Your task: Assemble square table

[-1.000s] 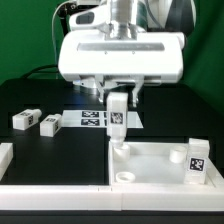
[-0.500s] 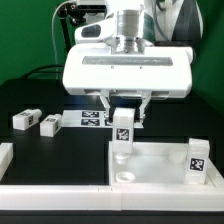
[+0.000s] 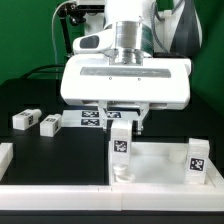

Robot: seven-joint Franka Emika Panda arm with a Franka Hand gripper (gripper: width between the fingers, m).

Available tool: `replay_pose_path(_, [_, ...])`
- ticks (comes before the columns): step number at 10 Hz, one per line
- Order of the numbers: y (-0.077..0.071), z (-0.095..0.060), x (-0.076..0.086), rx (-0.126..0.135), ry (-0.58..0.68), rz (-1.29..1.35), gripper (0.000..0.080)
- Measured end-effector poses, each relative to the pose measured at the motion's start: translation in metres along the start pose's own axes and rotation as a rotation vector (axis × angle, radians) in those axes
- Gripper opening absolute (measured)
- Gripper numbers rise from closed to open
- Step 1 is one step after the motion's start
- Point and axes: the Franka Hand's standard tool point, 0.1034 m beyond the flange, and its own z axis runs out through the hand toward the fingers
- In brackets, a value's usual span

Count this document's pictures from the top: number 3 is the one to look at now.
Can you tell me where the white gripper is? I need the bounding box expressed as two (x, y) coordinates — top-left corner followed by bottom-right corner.
(61, 31), (192, 135)

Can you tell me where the white square table top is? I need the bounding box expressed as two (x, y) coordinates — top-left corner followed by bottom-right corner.
(109, 142), (224, 187)

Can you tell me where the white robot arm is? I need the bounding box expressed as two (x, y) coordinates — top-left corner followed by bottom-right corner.
(61, 0), (202, 132)

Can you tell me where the white U-shaped obstacle fence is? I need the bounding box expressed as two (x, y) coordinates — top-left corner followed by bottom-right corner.
(0, 142), (224, 212)

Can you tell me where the white marker base plate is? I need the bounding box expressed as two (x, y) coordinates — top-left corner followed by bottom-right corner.
(62, 110), (138, 128)

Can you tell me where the black cable bundle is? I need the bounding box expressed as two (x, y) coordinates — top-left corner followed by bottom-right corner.
(19, 63), (76, 80)

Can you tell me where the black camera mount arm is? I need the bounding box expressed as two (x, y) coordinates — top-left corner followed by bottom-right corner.
(52, 0), (86, 59)

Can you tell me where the white cable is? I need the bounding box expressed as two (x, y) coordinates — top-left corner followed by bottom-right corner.
(51, 0), (78, 80)

